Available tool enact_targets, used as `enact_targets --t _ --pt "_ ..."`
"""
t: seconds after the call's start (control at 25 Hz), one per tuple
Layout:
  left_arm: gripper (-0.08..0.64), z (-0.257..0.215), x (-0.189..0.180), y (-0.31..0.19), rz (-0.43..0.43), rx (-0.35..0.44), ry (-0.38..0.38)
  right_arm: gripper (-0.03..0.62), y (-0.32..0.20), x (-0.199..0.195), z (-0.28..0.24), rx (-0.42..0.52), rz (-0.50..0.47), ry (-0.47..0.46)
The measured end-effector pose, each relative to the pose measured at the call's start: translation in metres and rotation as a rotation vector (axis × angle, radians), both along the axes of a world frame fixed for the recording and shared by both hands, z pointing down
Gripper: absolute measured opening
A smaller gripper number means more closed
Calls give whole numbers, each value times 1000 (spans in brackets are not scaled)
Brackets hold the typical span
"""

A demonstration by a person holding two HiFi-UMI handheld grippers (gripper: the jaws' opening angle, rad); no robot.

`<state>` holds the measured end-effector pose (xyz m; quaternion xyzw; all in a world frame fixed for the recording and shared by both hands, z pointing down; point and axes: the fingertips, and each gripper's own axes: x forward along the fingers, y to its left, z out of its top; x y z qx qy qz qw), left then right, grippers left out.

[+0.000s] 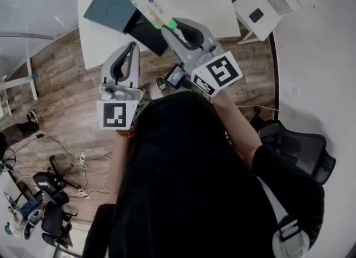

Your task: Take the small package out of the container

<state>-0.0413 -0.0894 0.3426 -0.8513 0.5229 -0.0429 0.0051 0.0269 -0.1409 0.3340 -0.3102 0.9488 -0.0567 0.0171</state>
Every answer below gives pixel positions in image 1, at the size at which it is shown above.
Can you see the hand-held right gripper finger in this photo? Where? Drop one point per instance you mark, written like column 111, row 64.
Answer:
column 203, row 33
column 178, row 47

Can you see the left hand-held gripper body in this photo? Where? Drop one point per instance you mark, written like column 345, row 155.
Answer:
column 116, row 94

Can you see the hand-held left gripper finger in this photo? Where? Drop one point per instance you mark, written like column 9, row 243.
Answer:
column 135, row 68
column 107, row 68

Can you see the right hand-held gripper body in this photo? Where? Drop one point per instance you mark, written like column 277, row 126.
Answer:
column 219, row 70

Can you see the white green small package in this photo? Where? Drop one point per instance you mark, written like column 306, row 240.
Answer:
column 151, row 6

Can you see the dark green box container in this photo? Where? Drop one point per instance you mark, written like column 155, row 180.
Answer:
column 111, row 10

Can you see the person's left forearm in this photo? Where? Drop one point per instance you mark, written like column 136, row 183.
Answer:
column 119, row 162

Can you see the person's right forearm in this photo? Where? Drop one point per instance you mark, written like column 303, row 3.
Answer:
column 239, row 129

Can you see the black small screen device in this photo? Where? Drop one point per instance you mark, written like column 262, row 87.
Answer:
column 175, row 76

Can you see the person's shoe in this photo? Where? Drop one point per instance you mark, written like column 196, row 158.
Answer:
column 32, row 115
column 162, row 84

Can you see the small black square object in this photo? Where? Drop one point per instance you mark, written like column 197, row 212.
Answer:
column 256, row 15

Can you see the black mesh office chair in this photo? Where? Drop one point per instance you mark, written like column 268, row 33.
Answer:
column 300, row 145

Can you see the black office chair with armrest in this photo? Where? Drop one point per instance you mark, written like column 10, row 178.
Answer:
column 53, row 193

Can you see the person's black shirt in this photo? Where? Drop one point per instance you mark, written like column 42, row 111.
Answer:
column 292, row 184

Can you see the blue grey device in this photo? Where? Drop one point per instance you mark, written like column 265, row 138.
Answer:
column 27, row 211

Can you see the white table frame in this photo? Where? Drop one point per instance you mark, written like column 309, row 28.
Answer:
column 29, row 68

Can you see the white wall socket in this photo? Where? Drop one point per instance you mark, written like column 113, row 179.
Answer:
column 295, row 90

